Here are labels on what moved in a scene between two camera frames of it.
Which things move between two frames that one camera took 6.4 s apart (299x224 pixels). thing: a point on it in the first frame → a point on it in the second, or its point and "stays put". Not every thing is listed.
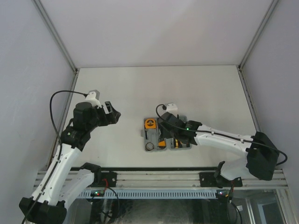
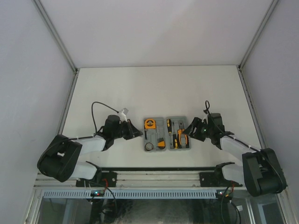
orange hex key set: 161,143 stays put
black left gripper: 116,114 → 136,133
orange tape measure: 150,123 stays put
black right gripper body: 165,134 → 207,130
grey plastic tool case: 154,142 stays put
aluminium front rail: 163,179 stays put
